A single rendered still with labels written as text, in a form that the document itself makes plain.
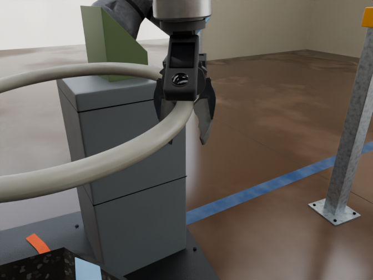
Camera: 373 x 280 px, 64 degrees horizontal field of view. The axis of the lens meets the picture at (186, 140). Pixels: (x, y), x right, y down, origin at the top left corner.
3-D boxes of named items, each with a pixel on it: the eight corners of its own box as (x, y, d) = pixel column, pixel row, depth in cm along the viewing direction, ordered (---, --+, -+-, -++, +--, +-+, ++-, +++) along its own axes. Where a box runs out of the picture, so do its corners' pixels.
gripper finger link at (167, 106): (175, 133, 59) (183, 89, 55) (171, 147, 54) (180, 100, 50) (159, 129, 59) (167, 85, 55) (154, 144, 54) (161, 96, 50)
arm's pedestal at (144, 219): (72, 227, 161) (39, 68, 124) (156, 198, 184) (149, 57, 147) (97, 300, 122) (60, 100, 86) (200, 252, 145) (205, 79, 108)
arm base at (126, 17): (82, 5, 109) (97, -16, 110) (119, 40, 122) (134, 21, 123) (101, 8, 96) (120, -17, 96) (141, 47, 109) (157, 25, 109)
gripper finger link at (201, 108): (218, 129, 58) (207, 85, 54) (218, 144, 53) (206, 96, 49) (203, 133, 59) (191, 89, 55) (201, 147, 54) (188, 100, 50)
